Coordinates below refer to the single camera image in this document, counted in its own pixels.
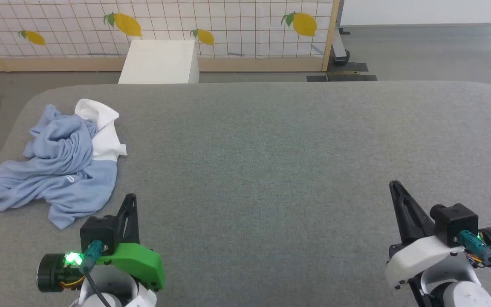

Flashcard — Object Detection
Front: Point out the white box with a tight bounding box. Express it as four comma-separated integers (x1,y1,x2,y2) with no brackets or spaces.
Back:
118,40,200,84

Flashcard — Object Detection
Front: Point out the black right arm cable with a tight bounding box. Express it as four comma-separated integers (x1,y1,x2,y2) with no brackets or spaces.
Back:
459,230,491,290

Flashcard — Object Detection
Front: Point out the black left gripper motor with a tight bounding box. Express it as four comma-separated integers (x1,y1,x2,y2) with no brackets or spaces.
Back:
37,253,85,293

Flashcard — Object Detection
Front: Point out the light blue polo shirt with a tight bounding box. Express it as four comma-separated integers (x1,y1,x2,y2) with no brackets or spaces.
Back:
0,99,127,230

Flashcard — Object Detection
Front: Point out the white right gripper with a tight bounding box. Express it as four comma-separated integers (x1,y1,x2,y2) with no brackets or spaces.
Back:
384,181,470,291

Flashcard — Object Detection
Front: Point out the lemon print partition screen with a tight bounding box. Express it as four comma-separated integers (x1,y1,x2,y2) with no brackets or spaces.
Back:
0,0,341,72

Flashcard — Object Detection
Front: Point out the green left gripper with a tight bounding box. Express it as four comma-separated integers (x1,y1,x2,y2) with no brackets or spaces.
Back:
94,194,166,293

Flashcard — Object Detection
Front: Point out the black floor plate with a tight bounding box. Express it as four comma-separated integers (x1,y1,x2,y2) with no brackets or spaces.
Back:
306,63,377,82

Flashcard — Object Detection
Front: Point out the grey fabric sofa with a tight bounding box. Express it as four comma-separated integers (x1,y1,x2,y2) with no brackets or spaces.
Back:
0,81,491,307

